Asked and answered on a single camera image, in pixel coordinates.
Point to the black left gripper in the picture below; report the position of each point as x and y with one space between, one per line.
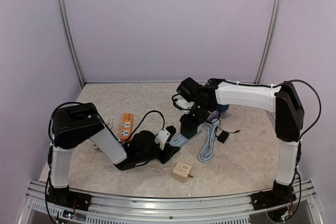
168 153

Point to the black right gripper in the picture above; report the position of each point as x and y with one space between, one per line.
188 129

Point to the beige cube socket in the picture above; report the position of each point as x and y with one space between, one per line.
182 171

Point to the purple power strip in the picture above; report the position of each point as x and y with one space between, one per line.
213 116

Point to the blue cube socket adapter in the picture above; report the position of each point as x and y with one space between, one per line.
222 108

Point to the dark green cube socket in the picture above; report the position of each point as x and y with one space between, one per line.
188 132

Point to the light blue power strip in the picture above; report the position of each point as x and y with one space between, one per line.
179 140

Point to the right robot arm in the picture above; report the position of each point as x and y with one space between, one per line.
199 100

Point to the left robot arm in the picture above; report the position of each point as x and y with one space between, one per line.
72 123

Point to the orange power strip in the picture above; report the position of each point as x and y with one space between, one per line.
126 126

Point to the black power adapter with cable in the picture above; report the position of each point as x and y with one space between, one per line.
224 135

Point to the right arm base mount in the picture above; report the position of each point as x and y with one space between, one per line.
279 194

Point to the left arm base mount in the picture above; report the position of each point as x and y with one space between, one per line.
68 198

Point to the aluminium front frame rail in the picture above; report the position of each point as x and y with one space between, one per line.
109 208

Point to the right aluminium corner post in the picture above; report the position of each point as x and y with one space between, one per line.
268 42

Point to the aluminium corner post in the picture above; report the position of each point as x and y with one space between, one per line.
268 42
70 42

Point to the left aluminium corner post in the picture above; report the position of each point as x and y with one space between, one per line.
70 42

